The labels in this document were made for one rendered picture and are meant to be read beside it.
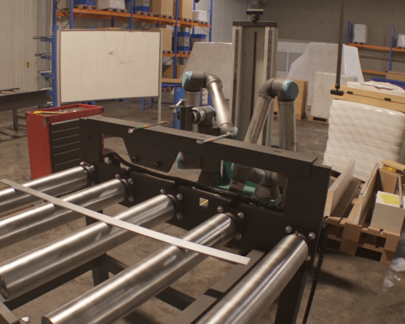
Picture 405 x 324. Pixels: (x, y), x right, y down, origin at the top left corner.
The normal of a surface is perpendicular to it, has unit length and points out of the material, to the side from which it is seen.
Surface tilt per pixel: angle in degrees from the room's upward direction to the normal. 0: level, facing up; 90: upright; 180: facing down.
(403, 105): 90
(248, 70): 90
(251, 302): 36
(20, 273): 48
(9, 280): 54
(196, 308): 0
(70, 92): 90
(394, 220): 90
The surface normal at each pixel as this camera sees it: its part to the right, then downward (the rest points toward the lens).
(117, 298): 0.63, -0.50
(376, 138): -0.75, 0.22
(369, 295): 0.04, -0.95
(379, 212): -0.54, 0.23
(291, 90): 0.54, 0.14
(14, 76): 0.82, 0.19
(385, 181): -0.90, 0.10
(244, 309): 0.45, -0.72
